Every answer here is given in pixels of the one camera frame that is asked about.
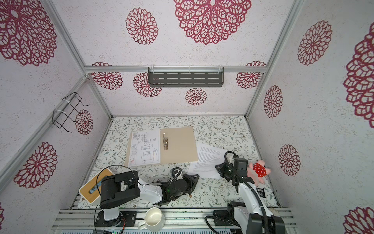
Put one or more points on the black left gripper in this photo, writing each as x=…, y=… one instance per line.
x=192, y=181

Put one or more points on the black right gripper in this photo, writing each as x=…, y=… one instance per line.
x=221, y=169

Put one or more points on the white printed text sheet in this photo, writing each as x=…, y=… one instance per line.
x=208, y=158

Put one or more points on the beige manila folder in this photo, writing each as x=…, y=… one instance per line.
x=177, y=145

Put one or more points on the white technical drawing sheet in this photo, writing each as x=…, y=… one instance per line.
x=144, y=148

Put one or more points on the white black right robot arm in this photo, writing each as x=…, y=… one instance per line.
x=251, y=215

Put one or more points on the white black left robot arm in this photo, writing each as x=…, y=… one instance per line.
x=119, y=189

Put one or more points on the pink pig plush toy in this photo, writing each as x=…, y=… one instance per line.
x=257, y=171

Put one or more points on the small black card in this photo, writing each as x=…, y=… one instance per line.
x=261, y=192

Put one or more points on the white ceramic mug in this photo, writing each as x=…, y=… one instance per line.
x=154, y=220

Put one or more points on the white wooden-top tissue box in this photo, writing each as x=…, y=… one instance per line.
x=90, y=190

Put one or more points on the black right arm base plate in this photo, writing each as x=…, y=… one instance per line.
x=226, y=217

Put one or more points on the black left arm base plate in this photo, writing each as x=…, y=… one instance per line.
x=115, y=218

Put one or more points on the grey slotted wall shelf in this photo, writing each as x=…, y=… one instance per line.
x=187, y=78

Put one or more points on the black wire wall rack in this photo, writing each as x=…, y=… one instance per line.
x=82, y=119

